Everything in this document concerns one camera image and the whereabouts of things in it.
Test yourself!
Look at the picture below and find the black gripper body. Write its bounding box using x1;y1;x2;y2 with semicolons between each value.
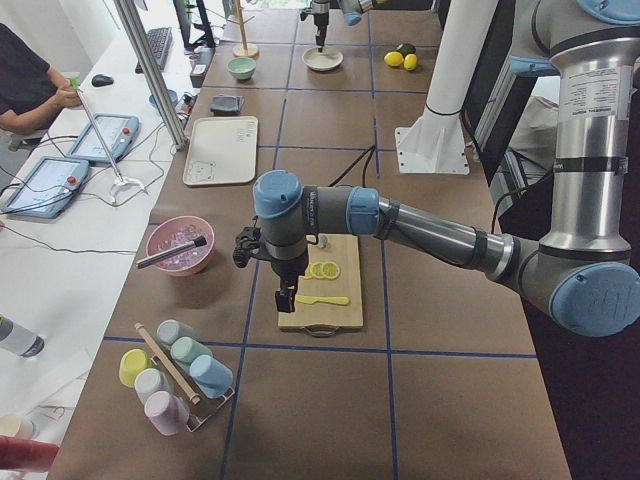
271;254;308;292
313;12;329;30

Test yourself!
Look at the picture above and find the cream round plate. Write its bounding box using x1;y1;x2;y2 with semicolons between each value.
302;46;344;72

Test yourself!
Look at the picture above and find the cream bear tray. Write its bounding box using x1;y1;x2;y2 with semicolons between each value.
183;116;258;187

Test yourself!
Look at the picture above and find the lemon slice near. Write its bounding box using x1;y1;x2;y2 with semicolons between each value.
303;263;315;279

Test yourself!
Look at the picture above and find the lemon slice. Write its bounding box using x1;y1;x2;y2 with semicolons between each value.
314;262;325;279
321;261;341;280
303;263;315;279

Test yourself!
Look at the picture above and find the yellow plastic knife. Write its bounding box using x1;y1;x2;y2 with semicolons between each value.
295;294;350;306

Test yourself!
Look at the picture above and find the lemon slice middle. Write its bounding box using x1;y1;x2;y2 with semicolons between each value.
314;262;325;279

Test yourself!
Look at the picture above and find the bamboo cutting board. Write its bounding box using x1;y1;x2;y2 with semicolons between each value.
278;234;364;336

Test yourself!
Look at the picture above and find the lemon slice far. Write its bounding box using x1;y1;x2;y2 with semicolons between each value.
321;261;341;280

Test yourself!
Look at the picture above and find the yellow lemon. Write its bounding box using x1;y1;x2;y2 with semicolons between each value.
403;53;418;71
384;51;404;68

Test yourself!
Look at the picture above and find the wooden mug tree stand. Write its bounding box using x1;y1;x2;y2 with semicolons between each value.
229;0;259;58

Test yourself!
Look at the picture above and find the green bowl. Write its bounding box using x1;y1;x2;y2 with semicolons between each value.
227;57;257;81

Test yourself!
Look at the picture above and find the steel black-tipped muddler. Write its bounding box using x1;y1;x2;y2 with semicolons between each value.
136;236;207;269

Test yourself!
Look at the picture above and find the blue cup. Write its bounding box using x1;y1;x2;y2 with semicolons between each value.
189;355;233;399

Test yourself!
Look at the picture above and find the green cup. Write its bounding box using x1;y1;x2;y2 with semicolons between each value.
170;336;213;373

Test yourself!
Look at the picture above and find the pink bowl with ice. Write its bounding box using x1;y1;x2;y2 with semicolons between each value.
145;216;215;277

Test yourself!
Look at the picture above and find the folded grey cloth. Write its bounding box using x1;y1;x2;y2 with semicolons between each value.
210;95;245;116

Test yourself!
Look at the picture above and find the grey-blue cup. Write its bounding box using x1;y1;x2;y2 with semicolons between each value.
156;319;197;347

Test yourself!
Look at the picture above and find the black device box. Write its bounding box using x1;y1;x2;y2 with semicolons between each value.
190;47;215;88

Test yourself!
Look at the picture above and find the grey cup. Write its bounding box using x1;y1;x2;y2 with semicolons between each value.
134;368;174;405

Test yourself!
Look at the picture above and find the blue bowl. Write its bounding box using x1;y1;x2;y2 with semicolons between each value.
148;88;179;112

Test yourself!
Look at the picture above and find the black keyboard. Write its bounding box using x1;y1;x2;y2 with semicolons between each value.
146;27;172;71

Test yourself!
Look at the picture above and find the pink cup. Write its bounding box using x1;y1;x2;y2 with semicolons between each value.
144;391;189;436

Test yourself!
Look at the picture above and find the yellow cup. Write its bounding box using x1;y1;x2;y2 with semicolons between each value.
118;348;151;388

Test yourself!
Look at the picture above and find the grabber stick tool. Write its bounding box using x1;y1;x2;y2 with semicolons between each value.
70;77;146;205

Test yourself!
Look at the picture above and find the teach pendant far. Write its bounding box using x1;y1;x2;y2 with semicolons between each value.
67;113;140;165

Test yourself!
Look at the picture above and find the teach pendant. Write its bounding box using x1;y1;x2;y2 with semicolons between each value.
1;157;90;219
67;113;140;165

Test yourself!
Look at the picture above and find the black computer mouse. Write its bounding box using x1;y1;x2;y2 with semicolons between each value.
91;74;114;87

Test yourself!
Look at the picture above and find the teach pendant near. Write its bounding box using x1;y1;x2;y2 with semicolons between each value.
1;157;90;219

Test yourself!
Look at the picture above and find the water bottle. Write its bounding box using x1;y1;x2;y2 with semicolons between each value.
1;316;45;358

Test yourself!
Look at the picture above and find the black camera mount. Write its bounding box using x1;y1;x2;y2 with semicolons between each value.
232;226;272;268

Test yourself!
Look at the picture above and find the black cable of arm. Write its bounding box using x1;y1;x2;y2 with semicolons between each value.
327;144;377;189

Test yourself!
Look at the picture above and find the wire cup rack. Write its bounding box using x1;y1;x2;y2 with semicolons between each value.
134;323;235;432

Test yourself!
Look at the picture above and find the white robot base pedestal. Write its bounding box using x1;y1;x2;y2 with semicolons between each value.
395;0;498;175

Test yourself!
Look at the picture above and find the aluminium frame post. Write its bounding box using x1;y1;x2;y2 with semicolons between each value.
114;0;188;151

